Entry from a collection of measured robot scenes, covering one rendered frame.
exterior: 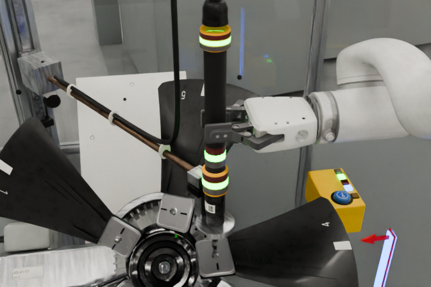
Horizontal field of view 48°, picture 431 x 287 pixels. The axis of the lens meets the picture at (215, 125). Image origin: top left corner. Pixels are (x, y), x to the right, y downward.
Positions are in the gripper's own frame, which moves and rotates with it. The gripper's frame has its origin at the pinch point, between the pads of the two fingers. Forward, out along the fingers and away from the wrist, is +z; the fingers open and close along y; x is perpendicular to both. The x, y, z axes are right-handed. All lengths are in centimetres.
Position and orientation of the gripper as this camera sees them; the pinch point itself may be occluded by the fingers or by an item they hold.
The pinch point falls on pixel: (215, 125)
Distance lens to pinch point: 75.7
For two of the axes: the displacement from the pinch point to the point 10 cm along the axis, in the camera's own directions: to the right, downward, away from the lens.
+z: -9.9, 0.7, -1.4
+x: 0.1, -8.6, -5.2
